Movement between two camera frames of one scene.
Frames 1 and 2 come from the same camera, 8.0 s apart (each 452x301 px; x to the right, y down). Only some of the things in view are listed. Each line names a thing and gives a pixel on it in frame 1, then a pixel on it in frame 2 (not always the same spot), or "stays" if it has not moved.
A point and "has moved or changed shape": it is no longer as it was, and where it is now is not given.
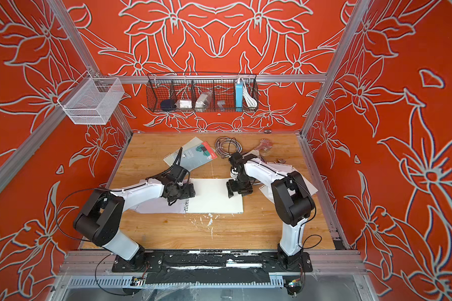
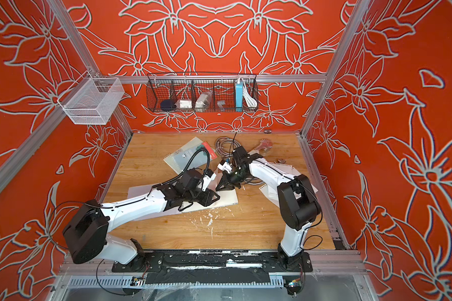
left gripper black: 189,192 to 209,195
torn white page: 282,167 stays
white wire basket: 91,100 stays
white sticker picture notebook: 211,195 has moved or changed shape
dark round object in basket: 167,105 stays
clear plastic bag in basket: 203,101 stays
